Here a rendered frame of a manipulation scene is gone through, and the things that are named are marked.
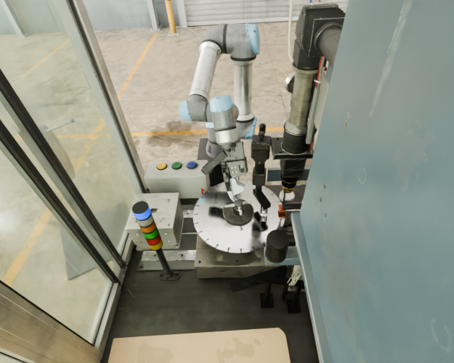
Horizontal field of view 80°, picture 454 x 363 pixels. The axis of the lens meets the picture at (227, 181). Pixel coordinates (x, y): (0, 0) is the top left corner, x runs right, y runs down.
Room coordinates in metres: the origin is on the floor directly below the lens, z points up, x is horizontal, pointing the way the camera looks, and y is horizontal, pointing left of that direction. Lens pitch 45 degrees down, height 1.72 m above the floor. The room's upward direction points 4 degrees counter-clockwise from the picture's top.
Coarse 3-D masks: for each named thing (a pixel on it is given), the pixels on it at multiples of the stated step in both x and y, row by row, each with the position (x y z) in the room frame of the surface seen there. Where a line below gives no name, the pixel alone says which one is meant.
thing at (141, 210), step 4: (136, 204) 0.50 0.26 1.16; (140, 204) 0.50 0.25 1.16; (144, 204) 0.50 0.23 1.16; (132, 208) 0.48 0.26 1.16; (136, 208) 0.48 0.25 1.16; (140, 208) 0.48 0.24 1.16; (144, 208) 0.48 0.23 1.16; (148, 208) 0.49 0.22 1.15; (136, 212) 0.47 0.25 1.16; (140, 212) 0.47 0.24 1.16; (144, 212) 0.47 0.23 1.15; (148, 212) 0.48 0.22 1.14; (136, 216) 0.47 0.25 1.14; (140, 216) 0.47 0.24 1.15; (144, 216) 0.47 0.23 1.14; (148, 216) 0.48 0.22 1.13
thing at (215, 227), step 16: (208, 192) 0.72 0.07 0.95; (224, 192) 0.71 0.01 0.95; (272, 192) 0.70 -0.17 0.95; (208, 208) 0.64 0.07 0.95; (256, 208) 0.62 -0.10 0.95; (272, 208) 0.62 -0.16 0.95; (208, 224) 0.57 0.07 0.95; (224, 224) 0.56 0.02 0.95; (256, 224) 0.55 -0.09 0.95; (272, 224) 0.55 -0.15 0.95; (208, 240) 0.50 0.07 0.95; (224, 240) 0.50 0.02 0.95; (240, 240) 0.49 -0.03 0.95; (256, 240) 0.49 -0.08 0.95
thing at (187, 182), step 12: (168, 168) 0.94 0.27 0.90; (156, 180) 0.89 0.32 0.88; (168, 180) 0.88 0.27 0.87; (180, 180) 0.88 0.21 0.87; (192, 180) 0.88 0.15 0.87; (204, 180) 0.87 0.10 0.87; (156, 192) 0.89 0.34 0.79; (168, 192) 0.88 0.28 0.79; (180, 192) 0.88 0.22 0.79; (192, 192) 0.88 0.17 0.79; (204, 192) 0.87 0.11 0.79
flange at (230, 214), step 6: (228, 204) 0.64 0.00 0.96; (246, 204) 0.64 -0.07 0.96; (228, 210) 0.61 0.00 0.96; (234, 210) 0.60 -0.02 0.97; (246, 210) 0.61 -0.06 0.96; (252, 210) 0.61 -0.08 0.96; (228, 216) 0.59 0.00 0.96; (234, 216) 0.59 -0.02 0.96; (240, 216) 0.58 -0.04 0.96; (246, 216) 0.58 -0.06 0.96; (252, 216) 0.58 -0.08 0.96; (234, 222) 0.56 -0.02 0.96; (240, 222) 0.56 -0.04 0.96; (246, 222) 0.56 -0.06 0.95
